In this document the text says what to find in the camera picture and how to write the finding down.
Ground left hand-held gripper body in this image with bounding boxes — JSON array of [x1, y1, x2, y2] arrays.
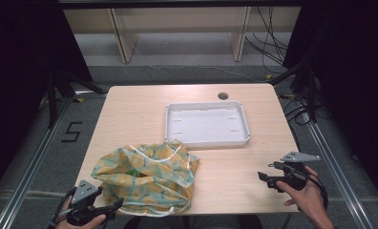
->
[[66, 179, 107, 227]]

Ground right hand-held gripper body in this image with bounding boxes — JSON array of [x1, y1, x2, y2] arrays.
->
[[274, 151, 322, 194]]

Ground lemon print cloth bag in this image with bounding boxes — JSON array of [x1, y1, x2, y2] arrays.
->
[[91, 138, 200, 219]]

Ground person's right hand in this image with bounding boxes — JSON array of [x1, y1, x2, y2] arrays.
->
[[276, 165, 330, 223]]

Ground person's left hand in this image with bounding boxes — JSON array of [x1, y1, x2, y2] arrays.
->
[[53, 195, 107, 229]]

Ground white plastic tray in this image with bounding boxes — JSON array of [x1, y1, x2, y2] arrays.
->
[[163, 100, 252, 151]]

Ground black metal stand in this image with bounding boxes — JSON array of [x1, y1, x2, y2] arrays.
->
[[46, 70, 107, 129], [268, 61, 319, 124]]

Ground black curtain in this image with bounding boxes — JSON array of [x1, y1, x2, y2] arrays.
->
[[282, 0, 378, 204], [0, 0, 94, 203]]

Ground light wooden shelf unit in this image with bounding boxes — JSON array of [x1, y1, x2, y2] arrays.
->
[[62, 5, 303, 64]]

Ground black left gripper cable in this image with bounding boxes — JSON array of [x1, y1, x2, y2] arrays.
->
[[49, 186, 78, 229]]

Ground aluminium floor rail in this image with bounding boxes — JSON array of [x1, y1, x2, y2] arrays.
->
[[0, 90, 109, 229], [303, 113, 375, 229]]

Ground black floor cables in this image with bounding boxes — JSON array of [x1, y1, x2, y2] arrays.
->
[[282, 94, 316, 127]]

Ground black hanging cables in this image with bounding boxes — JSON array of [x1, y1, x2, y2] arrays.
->
[[243, 6, 290, 74]]

